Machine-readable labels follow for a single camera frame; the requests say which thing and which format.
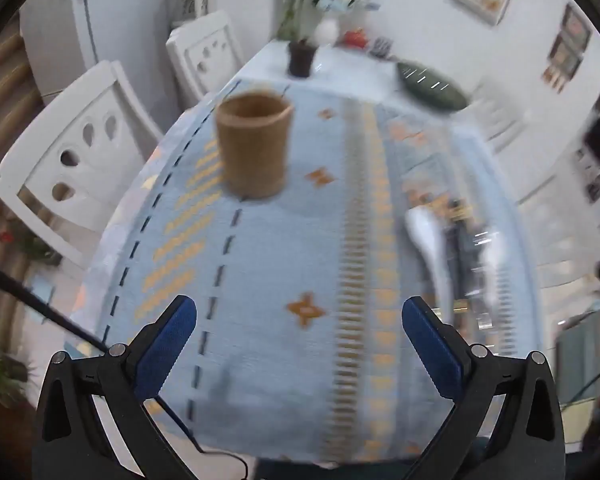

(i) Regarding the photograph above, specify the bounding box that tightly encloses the green potted plant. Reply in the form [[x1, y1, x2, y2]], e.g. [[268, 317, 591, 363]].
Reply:
[[0, 330, 36, 406]]

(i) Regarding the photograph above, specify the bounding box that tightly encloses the white vase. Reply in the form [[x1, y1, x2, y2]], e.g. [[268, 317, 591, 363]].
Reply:
[[312, 17, 340, 47]]

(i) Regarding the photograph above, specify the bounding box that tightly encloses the white chair with teardrop holes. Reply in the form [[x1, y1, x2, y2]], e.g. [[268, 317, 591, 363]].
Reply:
[[0, 60, 163, 268], [166, 10, 246, 106]]

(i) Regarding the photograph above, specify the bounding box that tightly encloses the black cable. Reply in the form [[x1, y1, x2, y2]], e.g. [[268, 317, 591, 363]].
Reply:
[[0, 260, 248, 480]]

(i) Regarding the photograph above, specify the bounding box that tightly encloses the bamboo utensil holder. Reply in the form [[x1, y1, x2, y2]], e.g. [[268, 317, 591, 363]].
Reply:
[[215, 89, 295, 199]]

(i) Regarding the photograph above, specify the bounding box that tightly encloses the white ceramic spoon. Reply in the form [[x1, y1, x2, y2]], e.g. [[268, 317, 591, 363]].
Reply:
[[405, 206, 453, 311]]

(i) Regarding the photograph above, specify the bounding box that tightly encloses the dark flower pot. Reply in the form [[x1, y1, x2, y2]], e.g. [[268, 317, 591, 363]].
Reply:
[[286, 40, 318, 79]]

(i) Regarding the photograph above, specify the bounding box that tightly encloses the bunch of paint brushes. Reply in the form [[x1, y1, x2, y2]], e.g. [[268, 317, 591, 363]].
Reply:
[[445, 200, 486, 301]]

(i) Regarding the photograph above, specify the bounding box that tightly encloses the blue patterned table mat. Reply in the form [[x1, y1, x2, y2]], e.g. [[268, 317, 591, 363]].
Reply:
[[72, 77, 541, 463]]

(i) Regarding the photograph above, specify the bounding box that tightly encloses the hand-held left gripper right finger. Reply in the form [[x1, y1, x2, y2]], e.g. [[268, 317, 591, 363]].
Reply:
[[401, 296, 566, 480]]

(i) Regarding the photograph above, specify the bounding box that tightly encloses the beige striped curtain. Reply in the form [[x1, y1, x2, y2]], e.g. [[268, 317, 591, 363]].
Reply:
[[0, 25, 46, 341]]

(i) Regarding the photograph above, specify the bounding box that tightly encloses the small framed picture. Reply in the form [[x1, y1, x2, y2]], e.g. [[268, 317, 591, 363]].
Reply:
[[542, 35, 581, 93], [560, 4, 592, 53]]

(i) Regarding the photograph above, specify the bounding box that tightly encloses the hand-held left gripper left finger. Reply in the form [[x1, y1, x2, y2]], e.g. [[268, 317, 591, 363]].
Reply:
[[32, 295, 198, 480]]

